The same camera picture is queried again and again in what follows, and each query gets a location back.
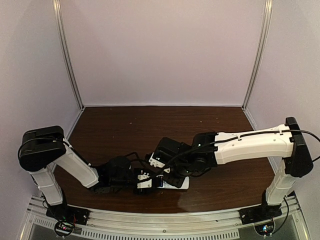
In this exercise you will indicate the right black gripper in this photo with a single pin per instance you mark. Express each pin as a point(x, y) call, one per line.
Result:
point(169, 180)

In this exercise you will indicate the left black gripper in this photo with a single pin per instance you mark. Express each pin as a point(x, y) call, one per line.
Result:
point(136, 180)

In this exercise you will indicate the blue battery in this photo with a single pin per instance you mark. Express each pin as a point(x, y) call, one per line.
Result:
point(160, 181)

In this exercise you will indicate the white remote control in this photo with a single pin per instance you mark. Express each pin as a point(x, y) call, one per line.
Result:
point(185, 186)

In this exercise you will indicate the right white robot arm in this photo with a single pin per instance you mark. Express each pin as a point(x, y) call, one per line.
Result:
point(178, 160)

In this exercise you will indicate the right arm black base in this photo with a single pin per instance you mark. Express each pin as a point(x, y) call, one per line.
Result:
point(259, 213)

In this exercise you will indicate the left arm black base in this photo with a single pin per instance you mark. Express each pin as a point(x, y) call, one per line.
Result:
point(69, 214)

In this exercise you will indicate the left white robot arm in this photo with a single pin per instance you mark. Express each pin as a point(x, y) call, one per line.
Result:
point(45, 146)

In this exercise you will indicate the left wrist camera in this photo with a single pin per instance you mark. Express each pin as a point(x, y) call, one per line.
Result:
point(144, 180)

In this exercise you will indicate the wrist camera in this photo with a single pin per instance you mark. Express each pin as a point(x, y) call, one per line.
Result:
point(144, 180)
point(166, 149)

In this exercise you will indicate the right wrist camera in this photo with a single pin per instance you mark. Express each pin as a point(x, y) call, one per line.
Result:
point(166, 149)

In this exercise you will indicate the front aluminium rail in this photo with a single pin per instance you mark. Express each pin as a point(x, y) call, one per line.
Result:
point(209, 225)

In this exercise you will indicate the right aluminium corner post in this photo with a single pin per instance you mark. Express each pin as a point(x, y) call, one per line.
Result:
point(264, 32)

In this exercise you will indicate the aluminium corner post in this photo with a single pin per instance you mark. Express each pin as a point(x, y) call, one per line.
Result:
point(264, 32)
point(65, 52)

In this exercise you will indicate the left aluminium corner post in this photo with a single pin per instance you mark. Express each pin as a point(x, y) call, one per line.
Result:
point(65, 52)

